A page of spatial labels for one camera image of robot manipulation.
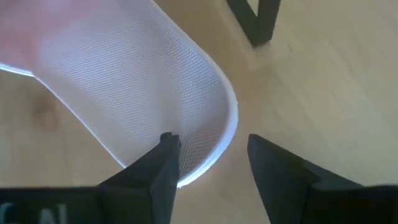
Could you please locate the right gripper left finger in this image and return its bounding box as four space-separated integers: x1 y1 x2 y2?
96 131 182 224

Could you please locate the pink rubber slide sandal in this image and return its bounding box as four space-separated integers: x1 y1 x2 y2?
0 0 239 189

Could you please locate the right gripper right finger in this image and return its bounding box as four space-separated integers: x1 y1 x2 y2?
246 133 365 224

